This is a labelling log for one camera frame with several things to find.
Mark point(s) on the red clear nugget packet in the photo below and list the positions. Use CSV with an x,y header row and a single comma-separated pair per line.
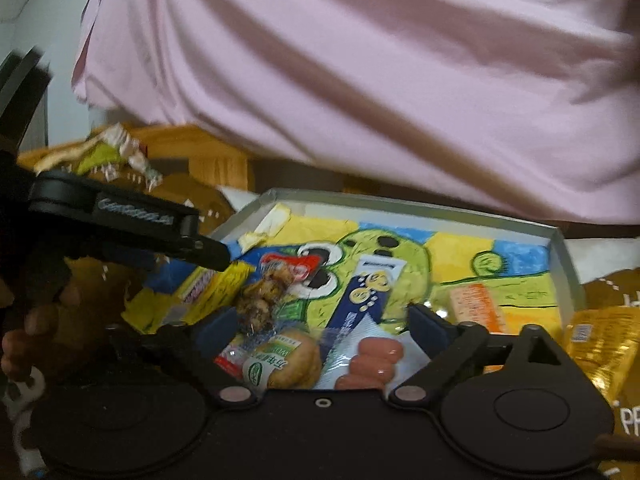
x,y
265,290

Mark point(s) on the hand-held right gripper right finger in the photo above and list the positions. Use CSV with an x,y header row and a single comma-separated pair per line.
x,y
425,327

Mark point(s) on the crumpled cream cloth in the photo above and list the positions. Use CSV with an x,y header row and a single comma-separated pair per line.
x,y
105,150

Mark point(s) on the brown printed blanket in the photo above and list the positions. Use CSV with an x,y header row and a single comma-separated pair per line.
x,y
620,290

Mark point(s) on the grey metal tray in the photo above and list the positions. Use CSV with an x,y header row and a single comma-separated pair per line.
x,y
565,265

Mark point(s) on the person's left hand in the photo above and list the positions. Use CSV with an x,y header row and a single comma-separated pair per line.
x,y
35,325

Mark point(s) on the clear sausage packet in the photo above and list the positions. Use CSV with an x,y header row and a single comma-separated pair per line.
x,y
372,360

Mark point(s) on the green label pastry packet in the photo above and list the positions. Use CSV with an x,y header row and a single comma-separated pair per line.
x,y
295,365

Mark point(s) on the gold foil packet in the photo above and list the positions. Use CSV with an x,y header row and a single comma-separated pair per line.
x,y
600,345

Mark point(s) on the orange snack packet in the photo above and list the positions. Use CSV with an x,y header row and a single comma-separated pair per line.
x,y
472,305

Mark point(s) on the yellow snack bar packet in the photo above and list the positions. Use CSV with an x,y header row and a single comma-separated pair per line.
x,y
212,287

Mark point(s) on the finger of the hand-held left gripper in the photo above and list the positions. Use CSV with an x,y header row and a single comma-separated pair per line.
x,y
207,255

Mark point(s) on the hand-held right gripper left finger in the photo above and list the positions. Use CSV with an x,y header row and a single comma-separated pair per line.
x,y
217,330

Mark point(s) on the blue stick packet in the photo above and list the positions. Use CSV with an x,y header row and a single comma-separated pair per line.
x,y
367,290

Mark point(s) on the pink cloth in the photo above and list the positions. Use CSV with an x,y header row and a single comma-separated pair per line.
x,y
375,85

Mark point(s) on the crumpled white paper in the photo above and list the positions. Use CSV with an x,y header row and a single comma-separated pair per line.
x,y
274,217

